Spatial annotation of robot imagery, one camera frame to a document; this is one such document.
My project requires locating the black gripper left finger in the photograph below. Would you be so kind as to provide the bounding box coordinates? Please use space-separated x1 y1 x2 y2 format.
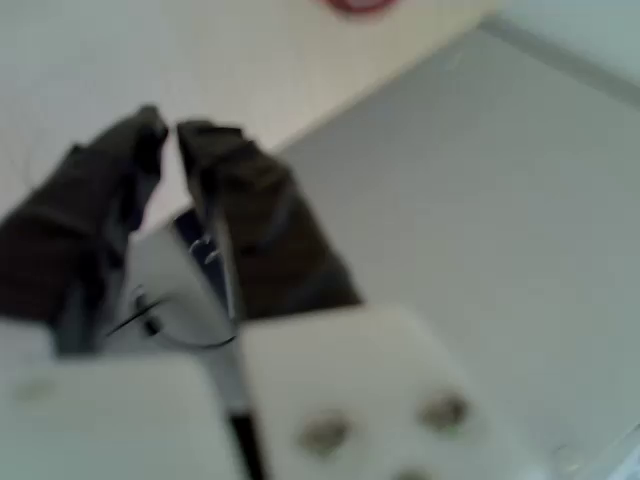
0 103 170 357

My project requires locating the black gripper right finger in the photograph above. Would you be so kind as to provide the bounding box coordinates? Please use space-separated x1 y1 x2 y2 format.
176 118 362 322

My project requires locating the red round object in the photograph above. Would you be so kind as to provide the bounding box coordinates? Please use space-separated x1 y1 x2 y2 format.
323 0 397 17

